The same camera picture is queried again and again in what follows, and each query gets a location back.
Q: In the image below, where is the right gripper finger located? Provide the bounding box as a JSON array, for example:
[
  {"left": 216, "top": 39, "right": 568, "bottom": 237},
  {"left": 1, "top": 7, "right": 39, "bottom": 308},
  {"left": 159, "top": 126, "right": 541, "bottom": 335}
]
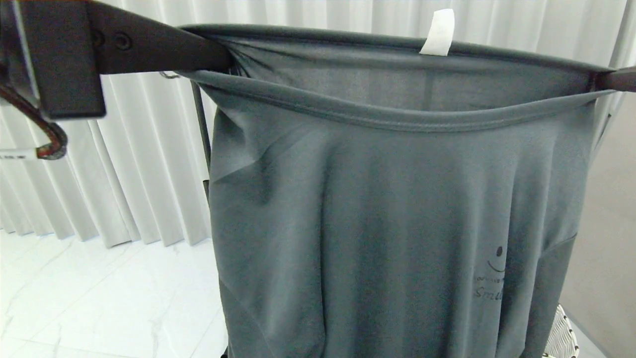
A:
[{"left": 593, "top": 66, "right": 636, "bottom": 93}]

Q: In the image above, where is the white laundry basket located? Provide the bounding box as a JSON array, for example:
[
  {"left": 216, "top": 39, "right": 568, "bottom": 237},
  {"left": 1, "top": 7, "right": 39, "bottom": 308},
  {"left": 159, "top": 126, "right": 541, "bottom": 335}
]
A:
[{"left": 543, "top": 303, "right": 580, "bottom": 358}]

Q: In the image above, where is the black clothes rack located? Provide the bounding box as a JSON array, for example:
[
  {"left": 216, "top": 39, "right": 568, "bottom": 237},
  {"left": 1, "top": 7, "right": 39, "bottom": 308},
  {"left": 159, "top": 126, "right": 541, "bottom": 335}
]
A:
[{"left": 159, "top": 71, "right": 215, "bottom": 199}]

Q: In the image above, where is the dark grey t-shirt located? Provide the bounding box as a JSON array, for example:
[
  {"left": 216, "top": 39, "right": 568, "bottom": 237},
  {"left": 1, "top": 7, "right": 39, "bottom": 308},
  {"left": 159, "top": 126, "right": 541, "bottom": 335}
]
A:
[{"left": 176, "top": 9, "right": 617, "bottom": 358}]

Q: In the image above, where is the white curtain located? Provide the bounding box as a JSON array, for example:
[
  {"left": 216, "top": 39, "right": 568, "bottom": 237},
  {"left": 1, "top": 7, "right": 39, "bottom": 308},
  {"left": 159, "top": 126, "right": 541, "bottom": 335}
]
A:
[{"left": 0, "top": 0, "right": 636, "bottom": 248}]

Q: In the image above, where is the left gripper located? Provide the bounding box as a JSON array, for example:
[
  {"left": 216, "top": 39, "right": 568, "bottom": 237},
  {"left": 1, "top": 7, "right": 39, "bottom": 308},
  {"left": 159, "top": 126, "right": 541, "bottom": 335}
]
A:
[{"left": 0, "top": 0, "right": 235, "bottom": 120}]

